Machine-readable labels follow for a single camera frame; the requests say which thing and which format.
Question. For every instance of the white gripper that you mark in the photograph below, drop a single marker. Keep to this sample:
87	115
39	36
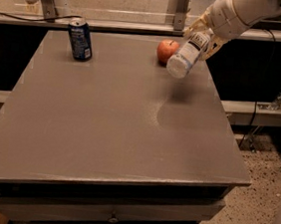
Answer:
225	17

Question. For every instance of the blue plastic tea bottle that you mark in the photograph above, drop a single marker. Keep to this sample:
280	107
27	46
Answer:
183	60

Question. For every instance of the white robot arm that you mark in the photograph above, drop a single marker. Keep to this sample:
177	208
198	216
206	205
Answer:
253	11

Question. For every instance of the red apple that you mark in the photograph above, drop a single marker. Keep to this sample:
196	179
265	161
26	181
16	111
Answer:
166	49

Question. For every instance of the dark blue soda can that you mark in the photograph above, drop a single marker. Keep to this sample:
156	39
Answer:
80	39

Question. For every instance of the grey drawer cabinet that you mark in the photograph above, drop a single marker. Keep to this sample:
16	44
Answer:
114	135

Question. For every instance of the metal drawer knob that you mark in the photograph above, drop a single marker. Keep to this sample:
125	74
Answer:
114	219

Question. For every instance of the right metal bracket post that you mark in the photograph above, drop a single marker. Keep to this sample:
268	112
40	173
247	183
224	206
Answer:
181	8

